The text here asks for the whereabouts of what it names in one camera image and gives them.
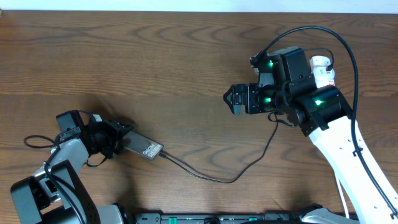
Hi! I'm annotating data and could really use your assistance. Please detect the black USB charging cable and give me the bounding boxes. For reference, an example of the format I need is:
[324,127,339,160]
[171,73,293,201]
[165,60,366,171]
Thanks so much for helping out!
[158,48,335,184]

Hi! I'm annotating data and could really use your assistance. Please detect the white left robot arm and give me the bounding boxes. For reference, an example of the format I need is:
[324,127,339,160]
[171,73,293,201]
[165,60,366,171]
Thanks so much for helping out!
[11,114,136,223]

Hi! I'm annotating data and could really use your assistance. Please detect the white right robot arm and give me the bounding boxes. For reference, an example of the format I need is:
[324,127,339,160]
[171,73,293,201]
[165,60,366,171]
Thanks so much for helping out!
[223,75,397,223]

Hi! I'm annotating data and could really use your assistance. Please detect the white USB charger adapter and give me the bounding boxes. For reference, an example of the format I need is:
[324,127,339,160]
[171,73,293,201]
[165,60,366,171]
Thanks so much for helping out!
[310,55,335,80]

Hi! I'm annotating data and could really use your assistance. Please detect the white power strip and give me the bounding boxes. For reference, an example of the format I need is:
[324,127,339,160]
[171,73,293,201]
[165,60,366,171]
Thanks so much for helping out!
[313,68,335,88]

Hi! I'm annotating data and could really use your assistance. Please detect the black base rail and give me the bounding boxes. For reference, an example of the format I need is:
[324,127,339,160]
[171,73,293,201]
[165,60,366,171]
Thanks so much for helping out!
[134,213,303,224]

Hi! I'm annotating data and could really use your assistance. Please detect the white power strip cord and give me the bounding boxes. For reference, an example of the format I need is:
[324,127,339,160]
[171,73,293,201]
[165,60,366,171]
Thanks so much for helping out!
[334,174,351,218]

